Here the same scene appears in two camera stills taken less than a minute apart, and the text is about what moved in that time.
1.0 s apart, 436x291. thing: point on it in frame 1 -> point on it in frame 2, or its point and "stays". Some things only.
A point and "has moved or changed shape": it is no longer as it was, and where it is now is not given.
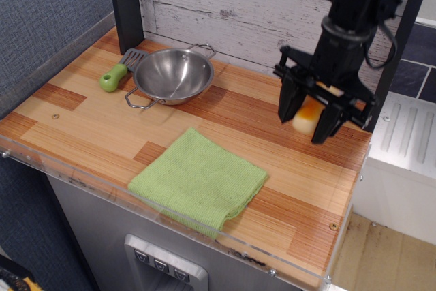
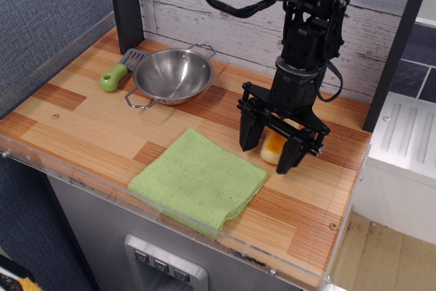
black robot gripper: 331,71 -> 287,108
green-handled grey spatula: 110,80 stays
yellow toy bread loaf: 308,118 has moved or changed shape
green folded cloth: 198,181 stays
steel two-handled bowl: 173,76 stays
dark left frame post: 127,5 stays
